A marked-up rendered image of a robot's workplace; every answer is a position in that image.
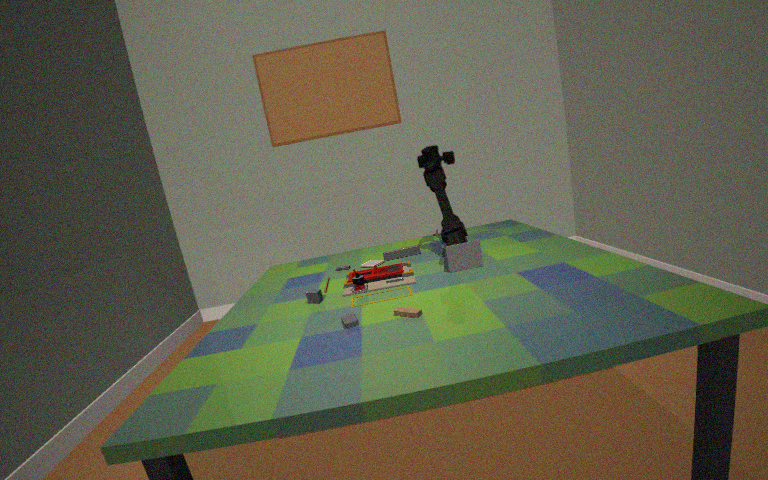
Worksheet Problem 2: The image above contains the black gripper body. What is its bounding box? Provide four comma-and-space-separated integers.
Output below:
418, 152, 455, 168

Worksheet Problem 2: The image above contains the brown rectangular block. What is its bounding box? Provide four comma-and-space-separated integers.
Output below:
394, 307, 422, 318

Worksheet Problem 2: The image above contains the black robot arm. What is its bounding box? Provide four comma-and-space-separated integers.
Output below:
421, 146, 468, 246

